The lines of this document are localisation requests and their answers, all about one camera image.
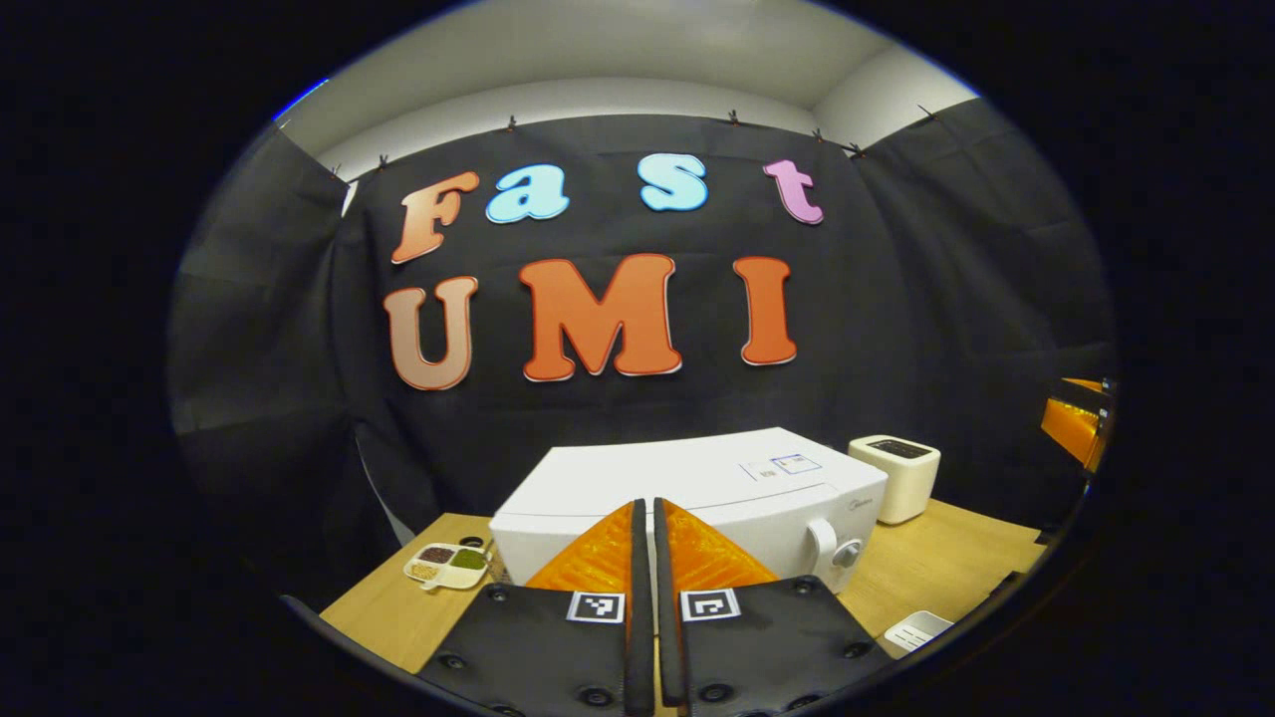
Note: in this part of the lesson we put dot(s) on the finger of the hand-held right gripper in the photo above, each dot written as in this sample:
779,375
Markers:
1066,423

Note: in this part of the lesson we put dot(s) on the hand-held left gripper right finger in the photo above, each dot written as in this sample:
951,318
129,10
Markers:
667,637

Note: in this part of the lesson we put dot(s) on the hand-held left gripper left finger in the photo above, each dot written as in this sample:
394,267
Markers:
639,597

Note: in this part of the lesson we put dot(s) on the white microwave oven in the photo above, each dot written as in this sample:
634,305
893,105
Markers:
677,478

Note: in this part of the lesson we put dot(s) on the black backdrop cloth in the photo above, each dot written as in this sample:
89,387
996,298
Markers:
946,299

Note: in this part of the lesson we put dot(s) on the white toaster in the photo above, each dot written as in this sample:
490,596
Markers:
901,488

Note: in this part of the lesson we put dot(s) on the white divided spice dish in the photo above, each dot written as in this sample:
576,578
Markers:
446,566

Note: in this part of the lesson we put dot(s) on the white plastic tray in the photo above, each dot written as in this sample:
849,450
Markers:
918,631

